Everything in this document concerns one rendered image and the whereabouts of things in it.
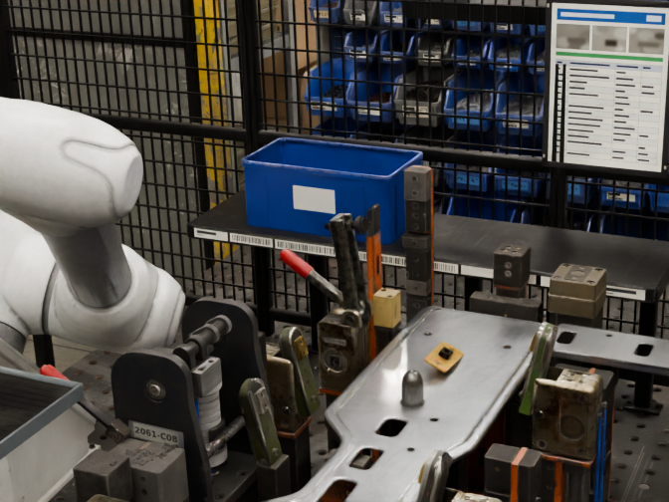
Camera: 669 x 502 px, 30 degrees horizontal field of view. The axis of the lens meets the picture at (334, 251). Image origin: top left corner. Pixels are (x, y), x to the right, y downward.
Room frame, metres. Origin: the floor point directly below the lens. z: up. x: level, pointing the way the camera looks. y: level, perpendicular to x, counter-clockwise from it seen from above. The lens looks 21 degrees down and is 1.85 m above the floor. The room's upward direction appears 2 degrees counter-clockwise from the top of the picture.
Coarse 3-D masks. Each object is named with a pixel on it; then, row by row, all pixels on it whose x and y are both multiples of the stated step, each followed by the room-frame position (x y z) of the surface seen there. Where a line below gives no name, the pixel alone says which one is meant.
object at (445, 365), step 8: (440, 344) 1.71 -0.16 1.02; (448, 344) 1.72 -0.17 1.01; (432, 352) 1.68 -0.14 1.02; (440, 352) 1.67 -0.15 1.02; (448, 352) 1.68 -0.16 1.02; (456, 352) 1.70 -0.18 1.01; (424, 360) 1.65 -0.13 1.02; (432, 360) 1.65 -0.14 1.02; (440, 360) 1.66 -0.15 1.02; (448, 360) 1.67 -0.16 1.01; (456, 360) 1.68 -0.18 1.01; (440, 368) 1.64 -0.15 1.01; (448, 368) 1.65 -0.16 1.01
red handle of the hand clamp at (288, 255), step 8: (288, 256) 1.78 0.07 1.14; (296, 256) 1.78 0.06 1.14; (288, 264) 1.78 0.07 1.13; (296, 264) 1.77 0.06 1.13; (304, 264) 1.77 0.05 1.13; (296, 272) 1.78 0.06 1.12; (304, 272) 1.77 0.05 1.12; (312, 272) 1.77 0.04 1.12; (312, 280) 1.76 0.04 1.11; (320, 280) 1.76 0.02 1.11; (320, 288) 1.76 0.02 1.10; (328, 288) 1.75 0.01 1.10; (328, 296) 1.75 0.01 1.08; (336, 296) 1.75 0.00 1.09; (360, 312) 1.73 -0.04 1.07
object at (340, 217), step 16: (336, 224) 1.73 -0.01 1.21; (352, 224) 1.74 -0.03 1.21; (336, 240) 1.73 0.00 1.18; (352, 240) 1.75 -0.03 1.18; (336, 256) 1.73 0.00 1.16; (352, 256) 1.75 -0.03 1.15; (352, 272) 1.73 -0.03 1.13; (352, 288) 1.72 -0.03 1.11; (352, 304) 1.72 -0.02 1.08; (368, 320) 1.74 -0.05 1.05
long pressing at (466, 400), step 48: (432, 336) 1.78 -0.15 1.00; (480, 336) 1.77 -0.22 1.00; (528, 336) 1.76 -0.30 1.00; (384, 384) 1.62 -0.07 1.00; (432, 384) 1.61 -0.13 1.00; (480, 384) 1.61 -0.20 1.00; (336, 432) 1.48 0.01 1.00; (432, 432) 1.48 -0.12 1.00; (480, 432) 1.48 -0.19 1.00; (336, 480) 1.37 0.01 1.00; (384, 480) 1.36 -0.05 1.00
